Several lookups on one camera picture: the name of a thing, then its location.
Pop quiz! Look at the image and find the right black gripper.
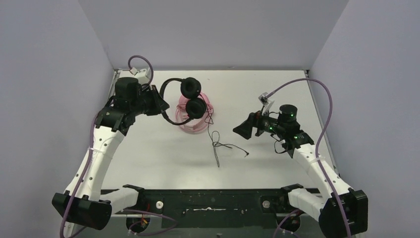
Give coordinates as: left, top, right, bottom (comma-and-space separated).
233, 105, 285, 140

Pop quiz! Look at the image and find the black on-ear headphones with cable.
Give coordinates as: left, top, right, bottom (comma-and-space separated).
159, 77, 250, 168

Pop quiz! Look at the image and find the pink over-ear headphones with cable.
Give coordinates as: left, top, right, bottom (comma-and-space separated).
175, 93, 214, 134

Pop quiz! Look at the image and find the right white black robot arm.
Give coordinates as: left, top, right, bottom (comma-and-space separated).
233, 104, 368, 238

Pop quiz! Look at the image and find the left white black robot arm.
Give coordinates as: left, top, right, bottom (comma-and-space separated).
52, 77, 169, 233

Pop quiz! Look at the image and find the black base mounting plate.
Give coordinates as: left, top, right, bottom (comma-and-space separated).
81, 183, 345, 231

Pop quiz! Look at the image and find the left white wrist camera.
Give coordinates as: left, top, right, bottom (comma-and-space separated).
129, 67, 150, 85

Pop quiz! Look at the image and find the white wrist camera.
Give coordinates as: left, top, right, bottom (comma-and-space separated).
258, 92, 274, 115
129, 67, 150, 85

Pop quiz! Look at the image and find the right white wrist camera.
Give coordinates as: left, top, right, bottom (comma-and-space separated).
258, 92, 274, 115

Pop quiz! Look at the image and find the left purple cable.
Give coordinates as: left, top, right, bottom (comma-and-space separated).
59, 55, 179, 238

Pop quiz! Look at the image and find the purple cable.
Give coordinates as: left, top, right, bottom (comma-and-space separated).
262, 78, 352, 238
59, 55, 179, 238

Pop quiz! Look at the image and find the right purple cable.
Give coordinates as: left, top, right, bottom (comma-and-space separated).
262, 78, 352, 238

